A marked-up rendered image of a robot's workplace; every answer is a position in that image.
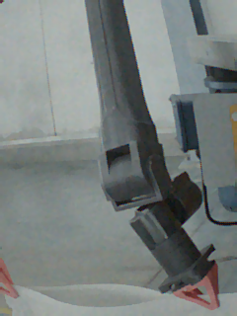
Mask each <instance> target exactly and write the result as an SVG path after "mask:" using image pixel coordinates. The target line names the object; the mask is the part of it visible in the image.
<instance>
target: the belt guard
mask: <svg viewBox="0 0 237 316"><path fill-rule="evenodd" d="M186 40H187V45H188V47H189V51H190V57H191V63H194V64H203V65H209V66H211V67H220V68H224V69H229V70H236V71H237V35H234V34H232V35H230V34H228V35H226V34H224V35H221V34H219V35H203V36H192V37H187V38H186Z"/></svg>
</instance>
